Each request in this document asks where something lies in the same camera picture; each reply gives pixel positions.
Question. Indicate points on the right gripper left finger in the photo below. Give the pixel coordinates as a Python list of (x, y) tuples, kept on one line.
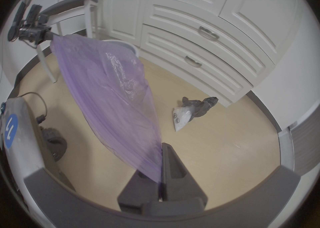
[(140, 192)]

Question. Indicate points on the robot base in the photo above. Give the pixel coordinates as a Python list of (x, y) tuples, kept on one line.
[(22, 142)]

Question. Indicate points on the white trash bin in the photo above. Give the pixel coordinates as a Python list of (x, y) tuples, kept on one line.
[(125, 44)]

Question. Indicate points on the purple plastic bag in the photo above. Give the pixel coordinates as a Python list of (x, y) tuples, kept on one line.
[(105, 92)]

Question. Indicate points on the white wardrobe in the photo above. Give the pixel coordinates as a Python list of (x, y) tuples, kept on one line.
[(200, 9)]

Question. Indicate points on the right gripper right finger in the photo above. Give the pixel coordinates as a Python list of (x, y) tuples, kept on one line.
[(180, 182)]

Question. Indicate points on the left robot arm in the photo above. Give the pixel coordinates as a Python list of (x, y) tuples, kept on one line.
[(15, 21)]

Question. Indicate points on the clear printed wrapper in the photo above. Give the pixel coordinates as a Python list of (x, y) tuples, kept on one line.
[(181, 118)]

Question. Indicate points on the crumpled black plastic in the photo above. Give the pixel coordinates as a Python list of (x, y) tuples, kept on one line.
[(200, 108)]

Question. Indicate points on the grey ribbed panel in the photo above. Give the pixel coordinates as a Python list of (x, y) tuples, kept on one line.
[(307, 142)]

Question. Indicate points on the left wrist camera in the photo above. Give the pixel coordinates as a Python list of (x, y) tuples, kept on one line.
[(43, 18)]

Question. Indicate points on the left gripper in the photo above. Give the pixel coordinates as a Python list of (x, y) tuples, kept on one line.
[(35, 34)]

